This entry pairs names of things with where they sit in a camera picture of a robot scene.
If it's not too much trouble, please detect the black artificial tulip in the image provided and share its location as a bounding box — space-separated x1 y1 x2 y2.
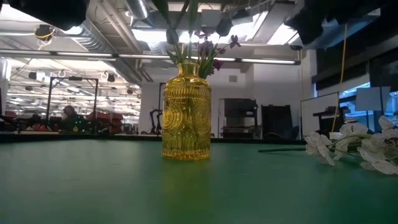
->
215 17 234 38

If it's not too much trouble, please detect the purple artificial flower bunch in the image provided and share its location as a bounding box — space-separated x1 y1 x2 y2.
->
194 26 242 79

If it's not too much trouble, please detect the white artificial flower bunch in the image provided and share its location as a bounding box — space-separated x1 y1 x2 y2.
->
303 114 398 175

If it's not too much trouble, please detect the yellow embossed glass vase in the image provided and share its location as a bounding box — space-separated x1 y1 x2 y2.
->
161 60 213 161

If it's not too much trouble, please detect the white board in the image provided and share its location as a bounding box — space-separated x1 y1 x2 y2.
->
300 91 341 138

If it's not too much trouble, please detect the black equipment table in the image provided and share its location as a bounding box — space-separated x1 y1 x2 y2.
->
312 105 351 135

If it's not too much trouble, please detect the pale blue sign panel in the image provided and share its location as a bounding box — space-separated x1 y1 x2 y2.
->
355 86 392 112

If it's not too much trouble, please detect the black upright panel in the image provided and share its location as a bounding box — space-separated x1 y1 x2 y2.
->
261 104 295 140

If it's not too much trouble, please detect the black shelf cabinet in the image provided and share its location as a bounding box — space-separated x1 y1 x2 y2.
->
223 98 259 139

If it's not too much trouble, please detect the person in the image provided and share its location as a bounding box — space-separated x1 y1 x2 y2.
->
60 105 88 134

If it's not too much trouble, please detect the green table mat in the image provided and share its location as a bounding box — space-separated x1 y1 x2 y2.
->
0 138 398 224

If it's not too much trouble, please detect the yellow hanging cable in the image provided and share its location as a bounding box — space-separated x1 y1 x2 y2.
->
330 24 348 133

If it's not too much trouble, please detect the silver ceiling duct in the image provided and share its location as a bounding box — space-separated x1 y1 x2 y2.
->
125 0 150 21
70 24 141 85

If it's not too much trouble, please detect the black gantry frame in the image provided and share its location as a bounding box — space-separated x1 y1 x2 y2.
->
45 76 100 135

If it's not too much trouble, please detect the black yellow cable reel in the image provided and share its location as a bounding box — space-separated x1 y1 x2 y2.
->
33 24 57 42

